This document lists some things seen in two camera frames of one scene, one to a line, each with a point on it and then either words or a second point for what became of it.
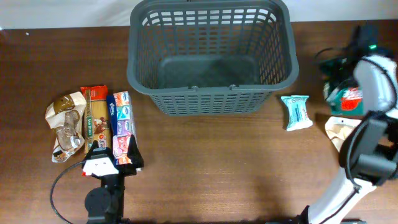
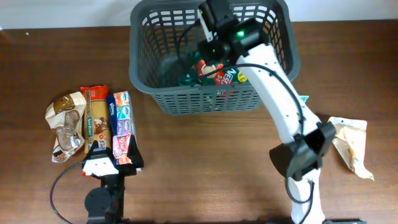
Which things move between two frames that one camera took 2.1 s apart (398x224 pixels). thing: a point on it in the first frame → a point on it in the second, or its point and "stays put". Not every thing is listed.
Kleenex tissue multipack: (120, 113) stays put
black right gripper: (335, 68) → (208, 55)
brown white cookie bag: (66, 115) stays put
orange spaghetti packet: (98, 116) stays put
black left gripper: (134, 154) stays put
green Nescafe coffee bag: (344, 97) → (200, 73)
